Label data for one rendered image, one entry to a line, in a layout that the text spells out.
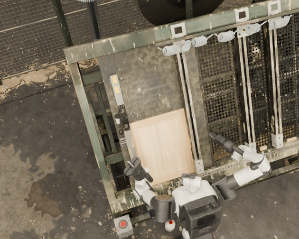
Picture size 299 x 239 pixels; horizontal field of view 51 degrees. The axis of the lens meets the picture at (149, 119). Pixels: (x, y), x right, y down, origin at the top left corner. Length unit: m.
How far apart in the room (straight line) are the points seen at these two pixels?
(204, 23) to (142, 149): 1.02
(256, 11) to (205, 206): 1.39
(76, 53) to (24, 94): 2.40
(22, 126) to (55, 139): 0.46
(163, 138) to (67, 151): 1.65
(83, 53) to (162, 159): 1.02
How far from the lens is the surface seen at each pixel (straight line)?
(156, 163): 2.52
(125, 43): 2.14
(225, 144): 2.36
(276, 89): 2.71
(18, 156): 3.98
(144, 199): 2.24
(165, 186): 2.60
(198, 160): 2.56
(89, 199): 3.55
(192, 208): 2.04
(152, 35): 2.17
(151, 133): 2.41
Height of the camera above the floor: 3.34
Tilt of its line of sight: 59 degrees down
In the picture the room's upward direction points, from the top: straight up
